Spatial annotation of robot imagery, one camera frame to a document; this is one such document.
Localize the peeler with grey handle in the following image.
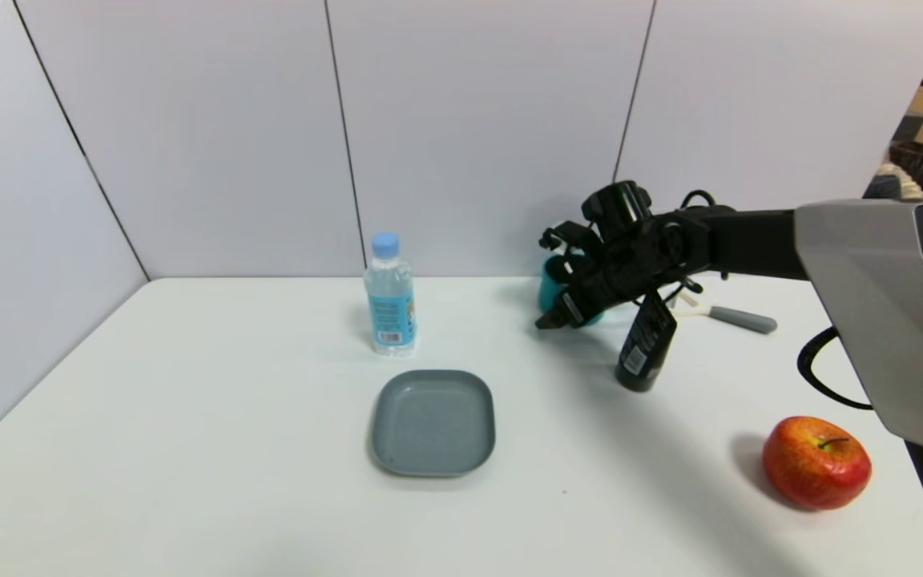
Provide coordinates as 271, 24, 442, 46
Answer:
674, 287, 778, 335

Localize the red apple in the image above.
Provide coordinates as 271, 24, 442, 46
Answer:
763, 416, 873, 511

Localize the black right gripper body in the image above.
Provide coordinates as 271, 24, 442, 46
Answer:
554, 255, 641, 329

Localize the beige woven rope item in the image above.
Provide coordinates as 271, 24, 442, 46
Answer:
874, 163, 923, 200

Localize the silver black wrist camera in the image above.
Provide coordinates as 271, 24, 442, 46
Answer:
539, 222, 602, 259

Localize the teal saucepan with handle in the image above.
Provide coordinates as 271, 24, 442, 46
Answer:
538, 255, 607, 326

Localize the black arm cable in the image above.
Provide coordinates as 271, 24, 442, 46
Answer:
798, 327, 877, 411

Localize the grey square plastic dish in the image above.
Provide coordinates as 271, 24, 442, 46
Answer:
370, 369, 497, 478

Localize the black squeeze tube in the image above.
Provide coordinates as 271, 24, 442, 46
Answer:
615, 290, 678, 393

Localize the clear water bottle blue cap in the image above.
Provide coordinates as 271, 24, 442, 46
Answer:
364, 233, 417, 357

